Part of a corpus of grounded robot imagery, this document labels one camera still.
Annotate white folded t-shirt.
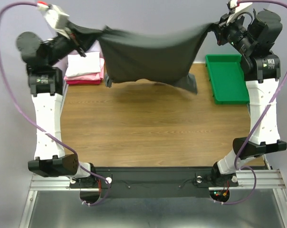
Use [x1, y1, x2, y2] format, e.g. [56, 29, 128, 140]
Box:
[66, 52, 101, 78]

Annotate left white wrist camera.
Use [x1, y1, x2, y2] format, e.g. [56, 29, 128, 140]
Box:
[37, 1, 69, 39]

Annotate dark grey t-shirt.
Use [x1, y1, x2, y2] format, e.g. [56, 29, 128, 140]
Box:
[73, 23, 211, 94]

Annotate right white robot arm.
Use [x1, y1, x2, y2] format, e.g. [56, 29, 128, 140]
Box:
[210, 9, 287, 185]

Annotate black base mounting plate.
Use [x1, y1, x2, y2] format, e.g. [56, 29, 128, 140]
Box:
[70, 167, 238, 200]

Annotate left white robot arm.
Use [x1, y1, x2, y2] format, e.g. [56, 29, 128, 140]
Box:
[16, 28, 97, 188]

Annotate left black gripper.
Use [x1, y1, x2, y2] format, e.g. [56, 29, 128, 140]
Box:
[45, 18, 101, 67]

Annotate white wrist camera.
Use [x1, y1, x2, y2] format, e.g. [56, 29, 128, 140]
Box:
[226, 0, 252, 25]
[37, 1, 69, 39]

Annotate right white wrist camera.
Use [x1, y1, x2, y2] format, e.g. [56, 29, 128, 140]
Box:
[226, 0, 252, 25]

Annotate green plastic tray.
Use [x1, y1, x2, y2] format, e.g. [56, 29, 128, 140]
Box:
[205, 54, 249, 105]

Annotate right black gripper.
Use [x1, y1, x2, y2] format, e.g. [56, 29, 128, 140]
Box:
[214, 8, 257, 56]

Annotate red folded t-shirt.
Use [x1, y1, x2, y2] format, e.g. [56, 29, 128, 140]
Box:
[66, 80, 102, 85]

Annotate pink folded t-shirt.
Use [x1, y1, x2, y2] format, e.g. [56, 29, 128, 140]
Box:
[64, 58, 105, 81]

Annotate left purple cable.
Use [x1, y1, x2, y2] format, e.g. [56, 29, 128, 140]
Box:
[0, 1, 115, 207]

